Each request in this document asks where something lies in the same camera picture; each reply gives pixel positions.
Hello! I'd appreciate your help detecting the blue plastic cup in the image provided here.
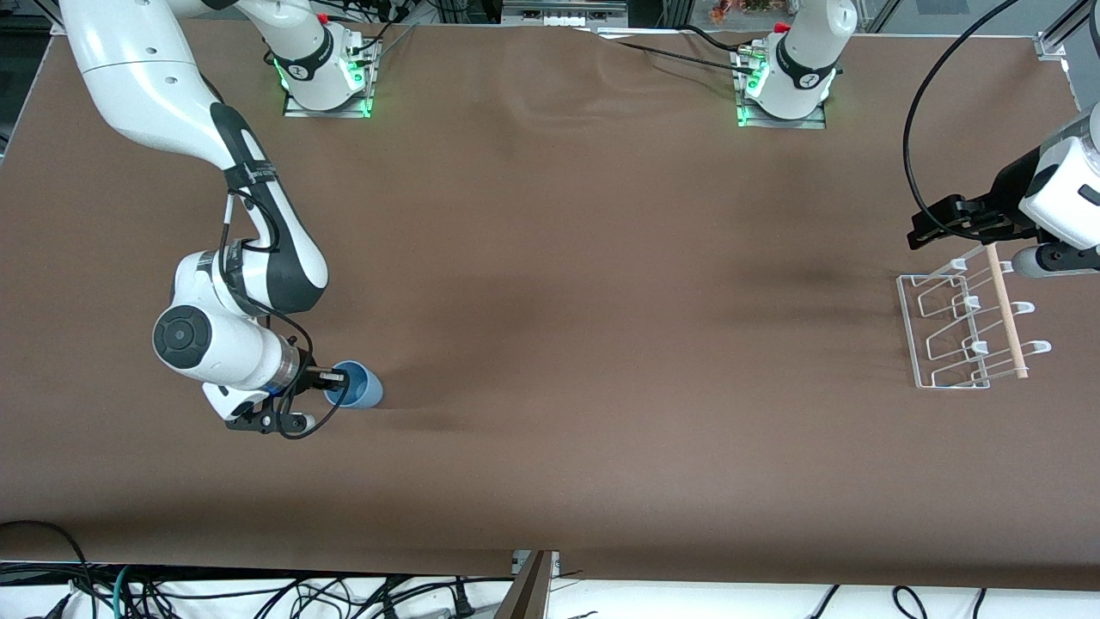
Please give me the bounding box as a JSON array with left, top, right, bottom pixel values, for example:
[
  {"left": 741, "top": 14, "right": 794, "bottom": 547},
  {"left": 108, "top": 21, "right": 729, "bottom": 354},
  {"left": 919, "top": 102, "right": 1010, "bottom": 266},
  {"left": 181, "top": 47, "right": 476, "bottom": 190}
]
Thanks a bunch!
[{"left": 325, "top": 360, "right": 384, "bottom": 410}]

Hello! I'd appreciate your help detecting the wooden rack rod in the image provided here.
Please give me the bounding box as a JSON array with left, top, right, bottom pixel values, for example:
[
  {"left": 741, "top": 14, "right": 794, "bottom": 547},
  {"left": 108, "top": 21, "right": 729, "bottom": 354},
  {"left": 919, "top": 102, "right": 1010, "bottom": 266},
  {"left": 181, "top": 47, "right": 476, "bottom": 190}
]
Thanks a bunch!
[{"left": 986, "top": 243, "right": 1030, "bottom": 380}]

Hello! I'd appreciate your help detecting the brown table cover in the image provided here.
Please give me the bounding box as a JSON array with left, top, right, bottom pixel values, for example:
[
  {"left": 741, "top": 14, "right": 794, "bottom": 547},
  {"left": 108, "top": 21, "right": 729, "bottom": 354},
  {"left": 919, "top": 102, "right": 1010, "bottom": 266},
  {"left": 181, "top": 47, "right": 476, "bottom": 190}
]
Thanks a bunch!
[{"left": 0, "top": 17, "right": 1100, "bottom": 594}]

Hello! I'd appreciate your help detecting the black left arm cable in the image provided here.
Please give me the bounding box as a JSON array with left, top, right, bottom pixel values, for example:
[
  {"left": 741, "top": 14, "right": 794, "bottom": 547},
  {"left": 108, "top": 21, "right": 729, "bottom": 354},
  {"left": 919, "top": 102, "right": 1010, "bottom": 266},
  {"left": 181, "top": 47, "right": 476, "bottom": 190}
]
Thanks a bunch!
[{"left": 901, "top": 0, "right": 1024, "bottom": 242}]

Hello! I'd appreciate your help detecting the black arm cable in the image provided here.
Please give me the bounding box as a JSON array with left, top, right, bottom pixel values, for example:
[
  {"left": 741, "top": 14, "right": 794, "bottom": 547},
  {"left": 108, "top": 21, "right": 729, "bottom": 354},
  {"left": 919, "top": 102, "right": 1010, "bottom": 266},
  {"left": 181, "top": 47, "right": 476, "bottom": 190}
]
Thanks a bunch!
[
  {"left": 218, "top": 191, "right": 317, "bottom": 440},
  {"left": 901, "top": 0, "right": 1024, "bottom": 242}
]

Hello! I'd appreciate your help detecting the white wire cup rack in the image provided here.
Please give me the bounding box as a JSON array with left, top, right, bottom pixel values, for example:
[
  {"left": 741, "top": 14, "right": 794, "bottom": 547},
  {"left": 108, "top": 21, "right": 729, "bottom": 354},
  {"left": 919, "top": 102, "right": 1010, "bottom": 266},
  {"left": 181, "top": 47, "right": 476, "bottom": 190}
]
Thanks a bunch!
[{"left": 896, "top": 245, "right": 1052, "bottom": 390}]

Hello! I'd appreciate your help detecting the aluminium frame profile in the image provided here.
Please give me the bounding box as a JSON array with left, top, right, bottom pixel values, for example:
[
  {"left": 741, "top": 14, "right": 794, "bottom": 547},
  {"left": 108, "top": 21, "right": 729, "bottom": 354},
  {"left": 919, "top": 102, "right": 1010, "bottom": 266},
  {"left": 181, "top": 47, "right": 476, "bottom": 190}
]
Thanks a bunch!
[{"left": 1035, "top": 0, "right": 1100, "bottom": 62}]

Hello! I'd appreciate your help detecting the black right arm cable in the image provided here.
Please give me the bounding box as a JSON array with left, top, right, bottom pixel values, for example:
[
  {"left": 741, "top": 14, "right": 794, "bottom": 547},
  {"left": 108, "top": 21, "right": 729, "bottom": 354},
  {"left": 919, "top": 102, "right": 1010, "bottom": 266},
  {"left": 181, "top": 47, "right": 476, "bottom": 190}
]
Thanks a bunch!
[{"left": 218, "top": 191, "right": 317, "bottom": 440}]

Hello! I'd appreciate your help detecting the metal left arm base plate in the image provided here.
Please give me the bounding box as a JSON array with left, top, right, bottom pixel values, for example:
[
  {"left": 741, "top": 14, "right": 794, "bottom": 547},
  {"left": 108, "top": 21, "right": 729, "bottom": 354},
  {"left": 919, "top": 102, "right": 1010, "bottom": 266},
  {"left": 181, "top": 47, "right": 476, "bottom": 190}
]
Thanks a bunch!
[{"left": 735, "top": 47, "right": 831, "bottom": 131}]

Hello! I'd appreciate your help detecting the metal table bracket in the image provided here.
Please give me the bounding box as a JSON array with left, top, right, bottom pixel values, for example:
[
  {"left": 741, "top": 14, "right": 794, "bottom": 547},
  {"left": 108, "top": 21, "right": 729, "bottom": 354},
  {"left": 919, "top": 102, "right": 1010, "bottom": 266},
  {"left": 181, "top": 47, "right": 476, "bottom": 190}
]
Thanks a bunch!
[{"left": 510, "top": 550, "right": 562, "bottom": 579}]

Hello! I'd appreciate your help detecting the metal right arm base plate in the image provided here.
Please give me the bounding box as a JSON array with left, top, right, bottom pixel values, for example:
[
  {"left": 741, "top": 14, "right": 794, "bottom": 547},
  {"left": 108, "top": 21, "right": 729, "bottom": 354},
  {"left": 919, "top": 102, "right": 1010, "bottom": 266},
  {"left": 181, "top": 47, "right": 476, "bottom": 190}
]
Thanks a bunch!
[{"left": 283, "top": 39, "right": 380, "bottom": 120}]

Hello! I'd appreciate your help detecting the teal floor cable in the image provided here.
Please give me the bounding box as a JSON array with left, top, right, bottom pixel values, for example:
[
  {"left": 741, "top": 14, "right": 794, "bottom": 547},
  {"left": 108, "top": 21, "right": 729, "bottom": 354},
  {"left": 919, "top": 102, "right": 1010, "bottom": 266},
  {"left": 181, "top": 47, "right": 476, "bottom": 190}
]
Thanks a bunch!
[{"left": 109, "top": 563, "right": 140, "bottom": 619}]

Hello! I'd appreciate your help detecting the short black table cable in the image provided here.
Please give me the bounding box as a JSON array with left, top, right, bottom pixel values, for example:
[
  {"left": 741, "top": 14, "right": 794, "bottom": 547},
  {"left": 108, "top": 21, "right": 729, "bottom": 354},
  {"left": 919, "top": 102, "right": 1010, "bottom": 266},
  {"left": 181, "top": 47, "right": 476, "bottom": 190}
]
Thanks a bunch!
[{"left": 683, "top": 23, "right": 750, "bottom": 54}]

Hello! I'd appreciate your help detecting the black floor cable arc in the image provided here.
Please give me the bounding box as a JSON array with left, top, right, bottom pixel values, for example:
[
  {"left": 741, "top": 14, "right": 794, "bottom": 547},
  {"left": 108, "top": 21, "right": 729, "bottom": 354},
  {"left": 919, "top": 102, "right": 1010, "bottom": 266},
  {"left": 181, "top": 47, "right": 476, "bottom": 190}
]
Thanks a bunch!
[{"left": 0, "top": 519, "right": 101, "bottom": 619}]

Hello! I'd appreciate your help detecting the long black table cable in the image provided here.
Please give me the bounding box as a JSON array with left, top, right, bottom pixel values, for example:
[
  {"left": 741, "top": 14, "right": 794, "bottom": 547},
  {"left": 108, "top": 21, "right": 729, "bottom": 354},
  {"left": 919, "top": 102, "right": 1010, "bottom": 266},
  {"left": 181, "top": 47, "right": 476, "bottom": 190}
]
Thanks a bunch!
[{"left": 593, "top": 28, "right": 759, "bottom": 77}]

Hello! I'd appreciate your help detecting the black looped floor cable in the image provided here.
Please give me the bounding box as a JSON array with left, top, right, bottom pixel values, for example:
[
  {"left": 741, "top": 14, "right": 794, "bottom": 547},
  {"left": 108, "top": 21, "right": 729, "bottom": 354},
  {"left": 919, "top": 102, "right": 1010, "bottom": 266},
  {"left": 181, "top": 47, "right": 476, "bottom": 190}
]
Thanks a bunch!
[{"left": 891, "top": 585, "right": 932, "bottom": 619}]

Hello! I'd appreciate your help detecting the grey network switch box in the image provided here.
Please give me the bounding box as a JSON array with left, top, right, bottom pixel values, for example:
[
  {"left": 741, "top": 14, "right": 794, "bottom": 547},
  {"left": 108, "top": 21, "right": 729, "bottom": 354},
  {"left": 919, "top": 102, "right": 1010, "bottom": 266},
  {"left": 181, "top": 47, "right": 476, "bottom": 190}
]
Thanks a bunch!
[{"left": 502, "top": 0, "right": 629, "bottom": 28}]

